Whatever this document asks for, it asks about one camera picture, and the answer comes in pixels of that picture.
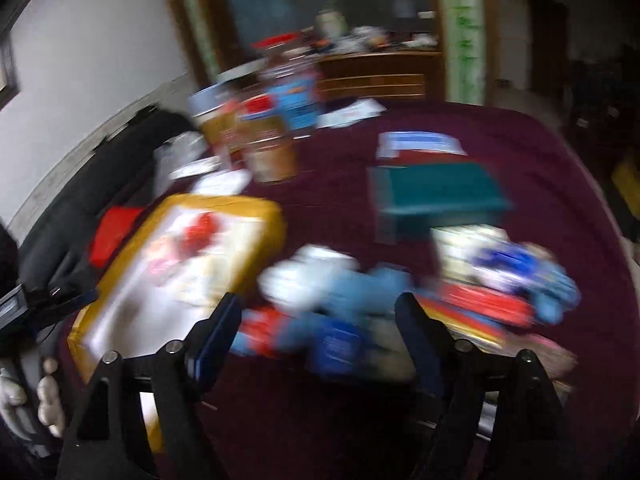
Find yellow rimmed white box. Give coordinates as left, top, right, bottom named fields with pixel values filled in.
left=67, top=193, right=288, bottom=453

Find gloved operator hand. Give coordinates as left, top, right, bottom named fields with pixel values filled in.
left=1, top=356, right=66, bottom=442

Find red stick pack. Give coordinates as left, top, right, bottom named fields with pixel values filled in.
left=416, top=282, right=535, bottom=351

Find red paper bag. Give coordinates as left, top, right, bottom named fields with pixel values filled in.
left=89, top=206, right=143, bottom=269

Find wooden counter cabinet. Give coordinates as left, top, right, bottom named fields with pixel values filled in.
left=318, top=50, right=446, bottom=102

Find blue label snack jar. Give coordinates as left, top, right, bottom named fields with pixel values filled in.
left=260, top=58, right=321, bottom=139

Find purple velvet tablecloth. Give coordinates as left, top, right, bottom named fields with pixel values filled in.
left=200, top=102, right=639, bottom=479

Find blue white plastic bag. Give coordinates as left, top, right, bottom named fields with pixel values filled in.
left=471, top=242, right=582, bottom=325

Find red plastic bag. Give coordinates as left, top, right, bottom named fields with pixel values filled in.
left=178, top=212, right=220, bottom=258

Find white papers on table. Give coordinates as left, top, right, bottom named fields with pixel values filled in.
left=317, top=99, right=386, bottom=129

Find blue white tissue packet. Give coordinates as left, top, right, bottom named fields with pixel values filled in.
left=376, top=131, right=466, bottom=158

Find teal facial tissue pack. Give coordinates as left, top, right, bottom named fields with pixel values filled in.
left=369, top=162, right=513, bottom=244

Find orange label clear jar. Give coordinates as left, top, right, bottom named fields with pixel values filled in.
left=239, top=93, right=297, bottom=183

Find black leather sofa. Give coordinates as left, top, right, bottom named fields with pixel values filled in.
left=18, top=106, right=195, bottom=290

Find light blue knitted cloth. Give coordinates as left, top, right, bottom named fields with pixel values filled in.
left=258, top=245, right=413, bottom=322

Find clear jar red lid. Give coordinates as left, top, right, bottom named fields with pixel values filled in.
left=252, top=32, right=300, bottom=64

